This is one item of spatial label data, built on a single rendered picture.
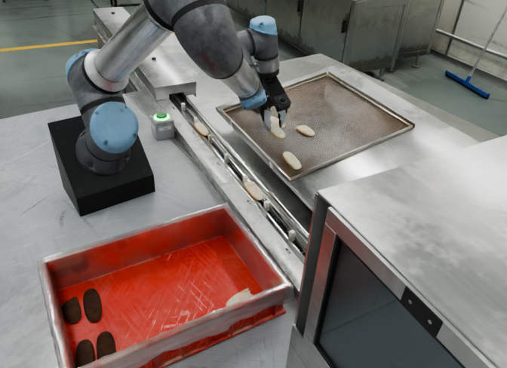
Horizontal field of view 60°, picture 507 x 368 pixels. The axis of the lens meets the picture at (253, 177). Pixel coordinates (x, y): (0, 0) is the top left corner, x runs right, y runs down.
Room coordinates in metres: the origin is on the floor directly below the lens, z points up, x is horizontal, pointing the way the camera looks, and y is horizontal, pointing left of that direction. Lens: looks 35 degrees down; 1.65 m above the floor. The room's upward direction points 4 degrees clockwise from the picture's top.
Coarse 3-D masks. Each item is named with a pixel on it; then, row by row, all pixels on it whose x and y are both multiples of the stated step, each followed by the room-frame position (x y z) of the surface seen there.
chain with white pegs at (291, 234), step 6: (96, 6) 3.07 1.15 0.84; (186, 114) 1.58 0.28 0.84; (192, 120) 1.53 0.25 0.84; (210, 138) 1.36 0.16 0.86; (222, 156) 1.28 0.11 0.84; (228, 156) 1.24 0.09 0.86; (228, 162) 1.24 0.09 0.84; (234, 168) 1.20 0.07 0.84; (246, 180) 1.11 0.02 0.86; (264, 204) 1.00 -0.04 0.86; (282, 228) 0.92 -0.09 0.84; (288, 234) 0.90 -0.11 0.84; (294, 234) 0.87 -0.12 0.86; (294, 240) 0.87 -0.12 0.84
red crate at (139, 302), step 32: (160, 256) 0.80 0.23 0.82; (192, 256) 0.81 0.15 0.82; (224, 256) 0.81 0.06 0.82; (64, 288) 0.68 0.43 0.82; (96, 288) 0.68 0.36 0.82; (128, 288) 0.69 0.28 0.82; (160, 288) 0.70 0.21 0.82; (192, 288) 0.70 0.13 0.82; (224, 288) 0.71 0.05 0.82; (256, 288) 0.71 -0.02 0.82; (64, 320) 0.59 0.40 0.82; (128, 320) 0.60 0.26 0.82; (160, 320) 0.60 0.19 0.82; (256, 320) 0.61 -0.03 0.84; (96, 352) 0.52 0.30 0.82; (192, 352) 0.53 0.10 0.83
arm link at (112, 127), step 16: (80, 112) 0.99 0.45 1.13; (96, 112) 0.95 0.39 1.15; (112, 112) 0.96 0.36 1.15; (128, 112) 0.98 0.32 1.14; (96, 128) 0.92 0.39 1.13; (112, 128) 0.93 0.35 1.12; (128, 128) 0.95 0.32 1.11; (96, 144) 0.93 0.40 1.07; (112, 144) 0.91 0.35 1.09; (128, 144) 0.93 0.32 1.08; (112, 160) 0.98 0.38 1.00
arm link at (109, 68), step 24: (144, 0) 0.90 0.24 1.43; (168, 0) 0.86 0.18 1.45; (192, 0) 0.84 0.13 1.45; (216, 0) 0.85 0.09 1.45; (144, 24) 0.92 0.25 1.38; (168, 24) 0.89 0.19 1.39; (120, 48) 0.95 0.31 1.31; (144, 48) 0.94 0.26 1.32; (72, 72) 1.03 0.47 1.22; (96, 72) 0.99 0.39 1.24; (120, 72) 0.98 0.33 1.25; (96, 96) 0.99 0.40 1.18; (120, 96) 1.03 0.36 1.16
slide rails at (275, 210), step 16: (176, 96) 1.71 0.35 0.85; (192, 112) 1.57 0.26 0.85; (208, 128) 1.45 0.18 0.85; (208, 144) 1.33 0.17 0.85; (224, 160) 1.24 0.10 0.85; (272, 208) 0.99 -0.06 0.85; (272, 224) 0.92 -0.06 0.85; (288, 224) 0.93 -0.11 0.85; (288, 240) 0.86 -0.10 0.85; (304, 240) 0.87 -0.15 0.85; (304, 256) 0.80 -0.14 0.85
